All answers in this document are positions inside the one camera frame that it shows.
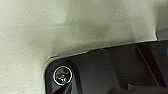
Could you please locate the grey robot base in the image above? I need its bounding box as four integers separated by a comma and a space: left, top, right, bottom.
44, 39, 168, 94

